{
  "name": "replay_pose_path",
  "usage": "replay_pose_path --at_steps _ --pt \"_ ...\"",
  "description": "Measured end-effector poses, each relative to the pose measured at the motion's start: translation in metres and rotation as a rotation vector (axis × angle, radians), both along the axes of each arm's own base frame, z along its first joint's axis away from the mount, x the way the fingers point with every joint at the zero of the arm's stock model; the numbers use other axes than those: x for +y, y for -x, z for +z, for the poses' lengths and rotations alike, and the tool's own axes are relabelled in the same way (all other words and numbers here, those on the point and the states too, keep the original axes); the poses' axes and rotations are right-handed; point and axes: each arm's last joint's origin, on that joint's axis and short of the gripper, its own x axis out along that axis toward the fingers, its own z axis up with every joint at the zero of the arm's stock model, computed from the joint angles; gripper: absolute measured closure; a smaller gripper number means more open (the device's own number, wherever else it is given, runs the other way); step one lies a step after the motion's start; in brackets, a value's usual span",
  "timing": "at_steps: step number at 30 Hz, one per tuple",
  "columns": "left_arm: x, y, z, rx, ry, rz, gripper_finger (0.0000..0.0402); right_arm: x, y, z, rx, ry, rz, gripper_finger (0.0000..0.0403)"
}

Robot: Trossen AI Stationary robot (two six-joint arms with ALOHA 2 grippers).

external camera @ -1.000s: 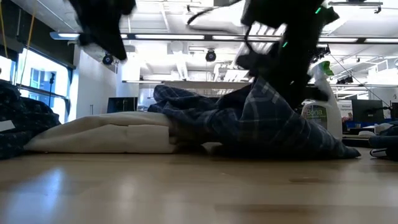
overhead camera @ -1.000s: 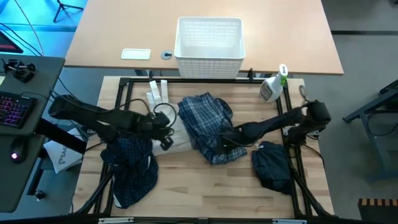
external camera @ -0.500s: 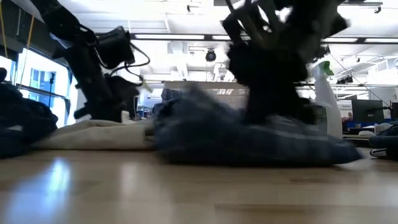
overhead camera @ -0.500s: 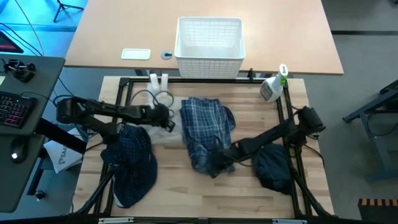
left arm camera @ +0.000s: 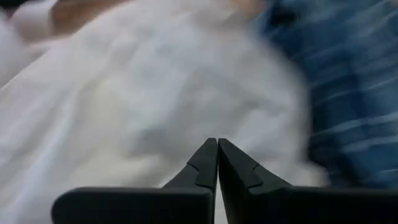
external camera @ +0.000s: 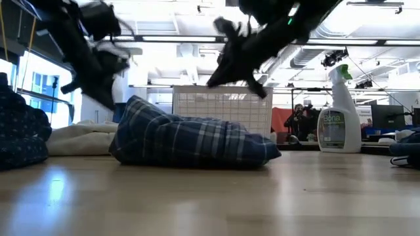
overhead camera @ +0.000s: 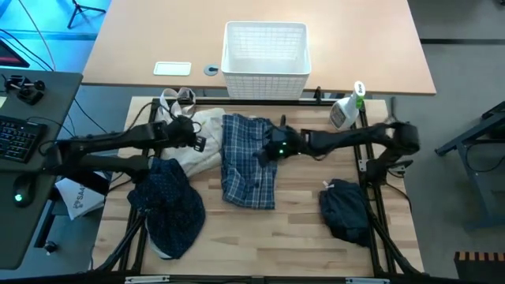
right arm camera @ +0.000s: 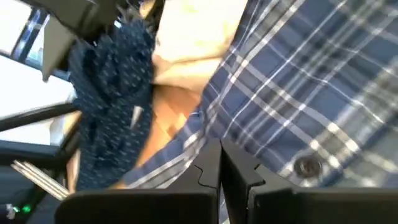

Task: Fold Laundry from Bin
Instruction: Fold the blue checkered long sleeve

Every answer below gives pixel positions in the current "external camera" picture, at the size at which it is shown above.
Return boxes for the black metal table frame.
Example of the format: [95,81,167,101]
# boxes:
[291,87,332,114]

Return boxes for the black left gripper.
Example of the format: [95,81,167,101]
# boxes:
[60,45,129,111]

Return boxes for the long ceiling light bar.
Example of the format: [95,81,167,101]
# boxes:
[104,34,420,47]

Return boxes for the black monitor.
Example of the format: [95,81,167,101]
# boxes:
[371,104,406,129]
[113,103,127,124]

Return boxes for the silver ventilation duct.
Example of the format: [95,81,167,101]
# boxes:
[290,19,371,69]

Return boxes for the navy patterned folded garment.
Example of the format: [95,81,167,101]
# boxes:
[0,72,53,171]

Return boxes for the cream folded garment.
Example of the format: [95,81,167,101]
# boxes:
[45,119,119,157]

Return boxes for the black tripod stand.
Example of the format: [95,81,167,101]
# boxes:
[51,75,60,114]

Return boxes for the navy garment white stripes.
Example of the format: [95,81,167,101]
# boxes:
[388,130,420,168]

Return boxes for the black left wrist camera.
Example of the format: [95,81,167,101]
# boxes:
[80,1,123,42]

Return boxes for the white spray bottle green trigger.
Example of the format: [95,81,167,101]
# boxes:
[317,64,362,154]

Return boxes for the person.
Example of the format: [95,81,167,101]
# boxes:
[283,104,321,142]

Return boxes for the blue plaid shirt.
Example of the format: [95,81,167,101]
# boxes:
[108,94,282,170]

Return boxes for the black track light cluster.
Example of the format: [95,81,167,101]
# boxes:
[321,47,349,68]

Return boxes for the short fluorescent light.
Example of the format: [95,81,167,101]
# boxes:
[128,84,173,89]

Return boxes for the white laundry basket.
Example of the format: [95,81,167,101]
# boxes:
[173,85,274,138]

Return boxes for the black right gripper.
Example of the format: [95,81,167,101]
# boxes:
[206,16,299,99]

